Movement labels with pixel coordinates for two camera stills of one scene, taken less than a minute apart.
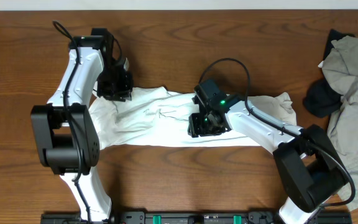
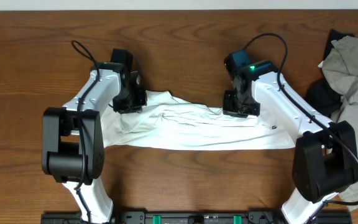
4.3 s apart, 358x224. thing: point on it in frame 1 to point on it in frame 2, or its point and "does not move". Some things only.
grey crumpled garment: x=350 y=66 does not move
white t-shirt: x=155 y=117 does not move
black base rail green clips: x=192 y=218 does not move
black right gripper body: x=202 y=126 to x=238 y=106
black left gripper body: x=112 y=86 to x=132 y=99
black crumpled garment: x=321 y=99 does not move
